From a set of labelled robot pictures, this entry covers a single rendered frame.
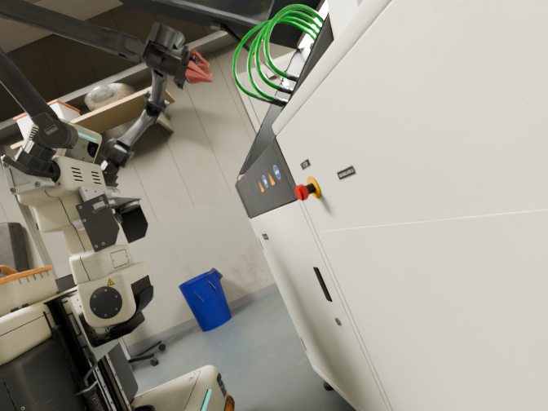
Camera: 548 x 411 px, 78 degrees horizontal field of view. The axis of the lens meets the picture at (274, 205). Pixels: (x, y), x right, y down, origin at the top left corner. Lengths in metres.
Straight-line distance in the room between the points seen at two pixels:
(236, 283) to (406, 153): 3.18
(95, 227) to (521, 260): 1.09
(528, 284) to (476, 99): 0.19
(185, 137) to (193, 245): 1.10
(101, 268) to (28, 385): 0.36
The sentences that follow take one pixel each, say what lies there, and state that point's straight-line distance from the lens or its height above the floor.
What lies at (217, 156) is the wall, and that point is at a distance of 3.55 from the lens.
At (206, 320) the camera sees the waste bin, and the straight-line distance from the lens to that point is 3.26.
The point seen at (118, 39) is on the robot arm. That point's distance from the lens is 1.17.
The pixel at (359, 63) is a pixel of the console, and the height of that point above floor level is 0.92.
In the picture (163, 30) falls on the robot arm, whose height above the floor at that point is 1.40.
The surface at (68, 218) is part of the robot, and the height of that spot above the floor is 1.03.
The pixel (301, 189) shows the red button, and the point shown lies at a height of 0.81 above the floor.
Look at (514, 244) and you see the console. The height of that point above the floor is 0.67.
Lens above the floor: 0.80
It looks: level
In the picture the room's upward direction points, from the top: 23 degrees counter-clockwise
